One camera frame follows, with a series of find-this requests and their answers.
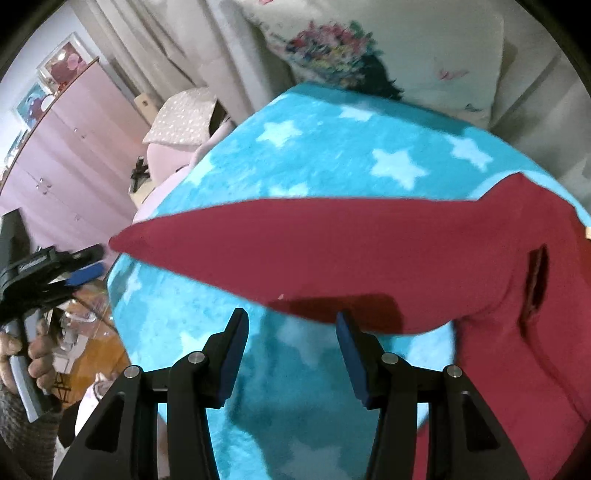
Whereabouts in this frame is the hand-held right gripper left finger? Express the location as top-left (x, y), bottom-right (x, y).
top-left (53, 308), bottom-right (250, 480)

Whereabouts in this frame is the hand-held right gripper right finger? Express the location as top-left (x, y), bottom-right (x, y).
top-left (336, 311), bottom-right (532, 480)

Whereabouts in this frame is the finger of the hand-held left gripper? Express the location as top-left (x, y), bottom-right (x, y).
top-left (46, 263), bottom-right (106, 301)
top-left (54, 244), bottom-right (105, 271)

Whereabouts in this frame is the red garment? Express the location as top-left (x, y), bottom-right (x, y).
top-left (108, 172), bottom-right (591, 480)

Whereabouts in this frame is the person's left forearm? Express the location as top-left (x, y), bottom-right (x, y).
top-left (0, 385), bottom-right (63, 480)

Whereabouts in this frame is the person's left hand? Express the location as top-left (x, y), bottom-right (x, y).
top-left (0, 318), bottom-right (63, 407)

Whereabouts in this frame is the black stand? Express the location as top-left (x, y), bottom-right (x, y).
top-left (130, 156), bottom-right (149, 191)

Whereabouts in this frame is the pink wardrobe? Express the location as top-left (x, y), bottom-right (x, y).
top-left (0, 58), bottom-right (153, 259)

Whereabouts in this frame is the pink cushion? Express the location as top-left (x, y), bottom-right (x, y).
top-left (143, 124), bottom-right (232, 185)

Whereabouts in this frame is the framed picture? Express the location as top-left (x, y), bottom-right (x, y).
top-left (37, 32), bottom-right (89, 88)
top-left (16, 83), bottom-right (52, 126)

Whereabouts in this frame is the cardboard box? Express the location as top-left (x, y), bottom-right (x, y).
top-left (134, 91), bottom-right (156, 125)

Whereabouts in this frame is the white dotted cushion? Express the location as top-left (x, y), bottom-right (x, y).
top-left (142, 87), bottom-right (220, 145)

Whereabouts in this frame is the blue star blanket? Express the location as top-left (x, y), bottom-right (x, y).
top-left (107, 83), bottom-right (587, 480)

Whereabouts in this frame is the beige curtain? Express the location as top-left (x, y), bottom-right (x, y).
top-left (65, 0), bottom-right (259, 125)

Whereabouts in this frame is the white floral pillow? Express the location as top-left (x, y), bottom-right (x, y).
top-left (235, 0), bottom-right (506, 130)

